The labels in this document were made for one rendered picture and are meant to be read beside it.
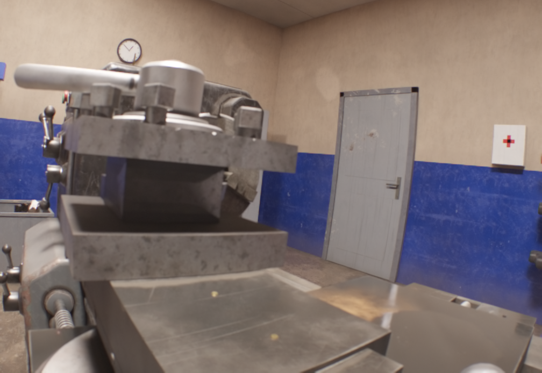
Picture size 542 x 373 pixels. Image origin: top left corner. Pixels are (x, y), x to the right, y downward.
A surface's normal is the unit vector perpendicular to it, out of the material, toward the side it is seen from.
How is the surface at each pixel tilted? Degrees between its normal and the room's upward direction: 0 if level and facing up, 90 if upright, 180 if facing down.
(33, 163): 90
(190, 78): 90
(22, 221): 90
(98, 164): 90
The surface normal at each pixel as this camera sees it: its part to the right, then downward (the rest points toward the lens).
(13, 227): 0.69, 0.10
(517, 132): -0.78, -0.07
